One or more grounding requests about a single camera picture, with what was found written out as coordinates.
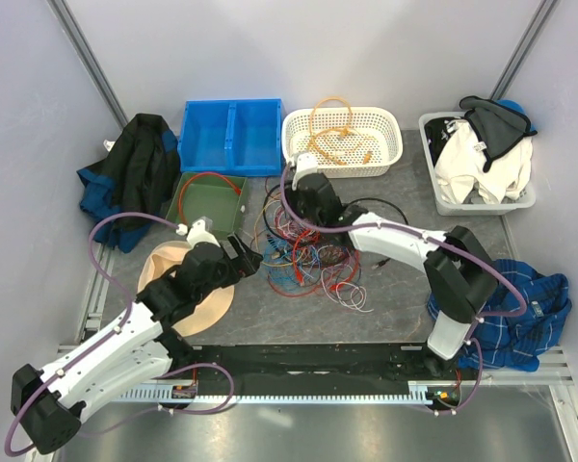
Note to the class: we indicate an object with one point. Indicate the black and blue jacket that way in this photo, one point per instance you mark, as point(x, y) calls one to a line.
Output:
point(137, 175)

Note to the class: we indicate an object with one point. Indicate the blue divided plastic bin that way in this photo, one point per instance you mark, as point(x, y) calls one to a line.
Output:
point(232, 137)

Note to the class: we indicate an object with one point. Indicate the beige bucket hat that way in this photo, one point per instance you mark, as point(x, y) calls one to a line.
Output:
point(208, 312)

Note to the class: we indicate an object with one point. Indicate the white cloth in bin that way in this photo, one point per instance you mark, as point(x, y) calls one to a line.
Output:
point(461, 167)

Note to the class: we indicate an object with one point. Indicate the white perforated plastic basket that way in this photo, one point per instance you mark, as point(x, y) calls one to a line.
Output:
point(348, 143)

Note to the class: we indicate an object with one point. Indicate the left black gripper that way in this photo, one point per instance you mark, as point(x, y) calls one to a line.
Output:
point(248, 263)

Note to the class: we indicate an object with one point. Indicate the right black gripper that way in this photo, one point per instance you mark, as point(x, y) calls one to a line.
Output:
point(291, 197)

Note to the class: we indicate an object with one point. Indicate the dark grey cloth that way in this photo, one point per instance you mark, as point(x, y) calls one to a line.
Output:
point(500, 128)

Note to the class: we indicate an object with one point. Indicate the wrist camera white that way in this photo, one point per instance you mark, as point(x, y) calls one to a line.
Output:
point(303, 164)
point(199, 232)

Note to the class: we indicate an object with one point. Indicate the grey slotted cable duct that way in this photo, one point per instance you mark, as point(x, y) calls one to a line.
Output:
point(295, 389)

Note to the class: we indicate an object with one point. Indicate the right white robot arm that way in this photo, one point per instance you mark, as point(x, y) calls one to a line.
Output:
point(458, 269)

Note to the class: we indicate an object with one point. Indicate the blue plaid shirt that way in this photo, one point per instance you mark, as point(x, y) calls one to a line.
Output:
point(523, 318)

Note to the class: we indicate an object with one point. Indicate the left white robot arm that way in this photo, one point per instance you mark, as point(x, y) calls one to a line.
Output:
point(52, 403)

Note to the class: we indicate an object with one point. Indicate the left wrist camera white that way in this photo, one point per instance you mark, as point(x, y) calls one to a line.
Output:
point(199, 232)

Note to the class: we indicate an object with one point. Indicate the green plastic tray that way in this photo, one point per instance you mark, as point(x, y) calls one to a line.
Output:
point(209, 194)

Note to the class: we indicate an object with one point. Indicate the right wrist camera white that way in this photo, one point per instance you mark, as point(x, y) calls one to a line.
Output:
point(303, 164)

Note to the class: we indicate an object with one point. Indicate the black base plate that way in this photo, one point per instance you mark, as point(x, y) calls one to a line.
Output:
point(396, 361)

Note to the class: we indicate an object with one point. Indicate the grey laundry bin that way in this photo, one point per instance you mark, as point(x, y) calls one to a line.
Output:
point(475, 205)

